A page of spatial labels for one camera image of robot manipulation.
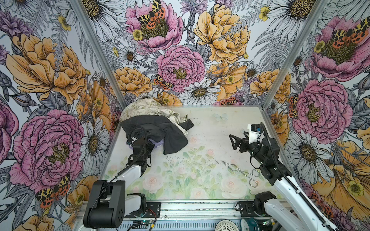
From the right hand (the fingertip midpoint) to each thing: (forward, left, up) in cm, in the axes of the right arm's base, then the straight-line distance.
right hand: (236, 138), depth 77 cm
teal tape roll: (-36, 0, -14) cm, 38 cm away
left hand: (+7, +48, -14) cm, 50 cm away
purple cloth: (+8, +45, -17) cm, 49 cm away
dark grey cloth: (+13, +44, -7) cm, 47 cm away
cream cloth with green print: (+36, +51, -10) cm, 63 cm away
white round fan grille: (-35, +8, -20) cm, 41 cm away
